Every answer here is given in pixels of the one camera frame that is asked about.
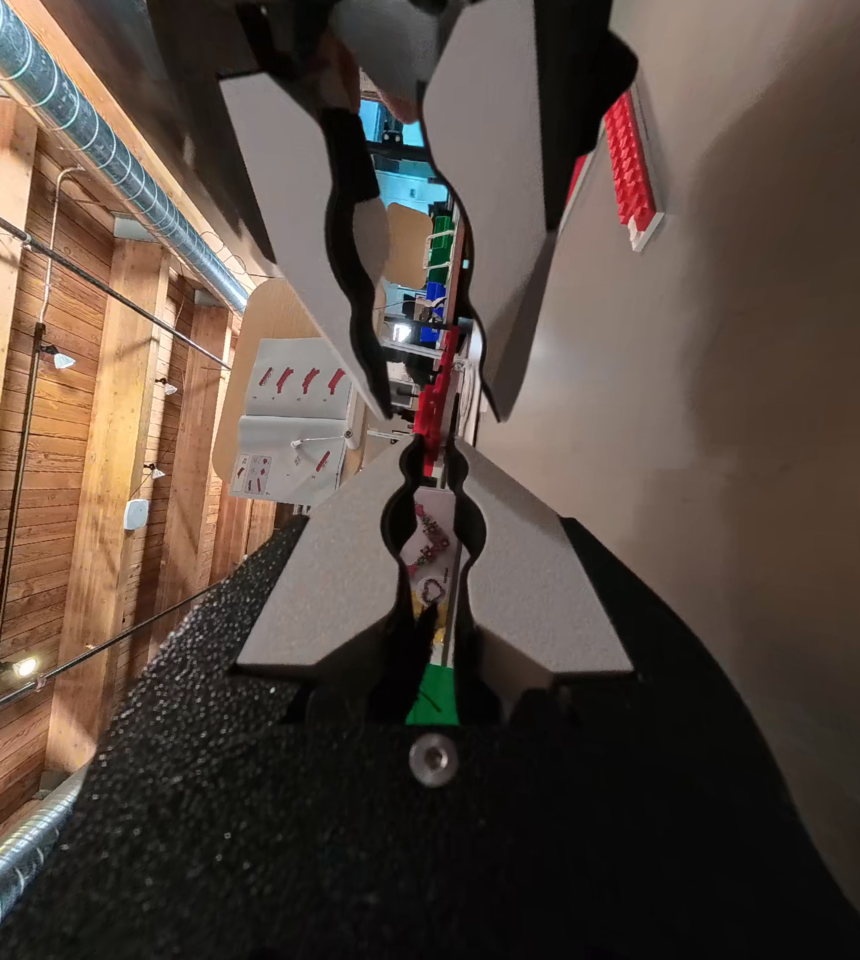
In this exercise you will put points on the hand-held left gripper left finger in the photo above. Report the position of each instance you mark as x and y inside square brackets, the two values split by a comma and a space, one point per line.
[325, 585]

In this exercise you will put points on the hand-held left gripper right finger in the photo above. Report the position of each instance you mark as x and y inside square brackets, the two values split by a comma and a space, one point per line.
[542, 592]

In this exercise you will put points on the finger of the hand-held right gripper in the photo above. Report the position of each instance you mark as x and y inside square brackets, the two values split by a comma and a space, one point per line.
[287, 195]
[490, 187]

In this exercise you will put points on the red and white lego assembly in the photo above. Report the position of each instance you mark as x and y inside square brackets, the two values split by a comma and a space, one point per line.
[430, 420]

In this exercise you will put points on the white and yellow lego box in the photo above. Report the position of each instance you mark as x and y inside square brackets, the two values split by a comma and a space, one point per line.
[437, 540]

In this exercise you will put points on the lego instruction booklet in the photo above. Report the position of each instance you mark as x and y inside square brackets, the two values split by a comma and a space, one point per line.
[287, 450]

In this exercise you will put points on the person's right hand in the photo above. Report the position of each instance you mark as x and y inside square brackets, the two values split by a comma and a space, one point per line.
[400, 109]

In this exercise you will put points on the small green storage bin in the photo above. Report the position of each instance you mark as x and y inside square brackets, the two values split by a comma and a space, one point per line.
[443, 232]

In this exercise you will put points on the blue storage bin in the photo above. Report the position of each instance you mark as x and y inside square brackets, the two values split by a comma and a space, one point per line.
[437, 291]

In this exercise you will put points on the green plastic bin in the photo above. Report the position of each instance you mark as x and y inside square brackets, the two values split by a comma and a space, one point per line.
[434, 701]

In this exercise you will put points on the white paper sheet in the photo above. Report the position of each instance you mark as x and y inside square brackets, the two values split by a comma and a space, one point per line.
[473, 412]

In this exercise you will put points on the white ceiling access point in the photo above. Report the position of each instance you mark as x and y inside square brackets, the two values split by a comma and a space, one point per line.
[136, 515]

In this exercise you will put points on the white ceiling spot lamp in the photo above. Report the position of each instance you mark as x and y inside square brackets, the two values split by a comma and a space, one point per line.
[156, 472]
[169, 388]
[62, 360]

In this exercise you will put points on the black ceiling tie rod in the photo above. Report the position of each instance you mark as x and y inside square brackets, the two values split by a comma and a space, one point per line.
[100, 283]
[100, 646]

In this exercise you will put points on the lit ceiling spot lamp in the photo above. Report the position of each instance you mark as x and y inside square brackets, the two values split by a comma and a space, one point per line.
[25, 666]

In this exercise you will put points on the silver spiral ceiling duct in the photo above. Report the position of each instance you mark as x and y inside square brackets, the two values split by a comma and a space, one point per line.
[107, 161]
[2, 877]

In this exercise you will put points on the red and white lego frame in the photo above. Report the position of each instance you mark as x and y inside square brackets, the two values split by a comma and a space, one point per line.
[632, 172]

